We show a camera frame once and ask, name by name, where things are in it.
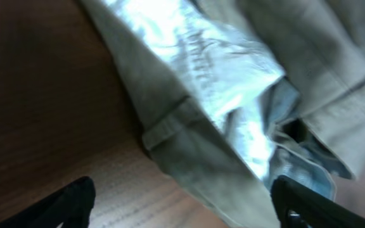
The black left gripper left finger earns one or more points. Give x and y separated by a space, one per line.
68 207

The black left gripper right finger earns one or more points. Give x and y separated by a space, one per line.
299 206

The khaki green shorts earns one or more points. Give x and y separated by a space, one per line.
234 94

